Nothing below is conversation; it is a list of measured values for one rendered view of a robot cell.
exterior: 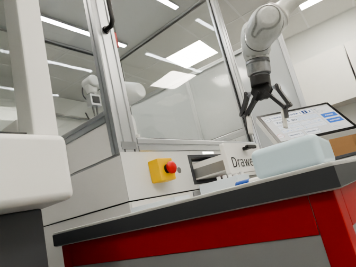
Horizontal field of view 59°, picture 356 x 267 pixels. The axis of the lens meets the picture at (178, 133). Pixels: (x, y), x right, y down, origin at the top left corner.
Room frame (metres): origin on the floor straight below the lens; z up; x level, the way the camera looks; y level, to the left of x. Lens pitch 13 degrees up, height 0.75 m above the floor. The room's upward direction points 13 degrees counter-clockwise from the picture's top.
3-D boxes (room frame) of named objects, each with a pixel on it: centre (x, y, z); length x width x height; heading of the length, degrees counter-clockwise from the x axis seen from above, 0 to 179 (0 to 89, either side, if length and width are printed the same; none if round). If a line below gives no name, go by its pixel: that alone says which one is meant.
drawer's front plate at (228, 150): (1.19, -0.22, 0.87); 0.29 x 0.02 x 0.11; 143
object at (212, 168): (1.31, -0.05, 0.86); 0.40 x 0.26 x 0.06; 53
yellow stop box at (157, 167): (1.00, 0.07, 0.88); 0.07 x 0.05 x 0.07; 143
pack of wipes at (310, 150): (0.50, -0.17, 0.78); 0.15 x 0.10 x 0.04; 150
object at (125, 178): (1.59, 0.25, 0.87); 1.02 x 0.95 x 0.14; 143
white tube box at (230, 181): (0.93, -0.10, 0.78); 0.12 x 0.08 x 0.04; 59
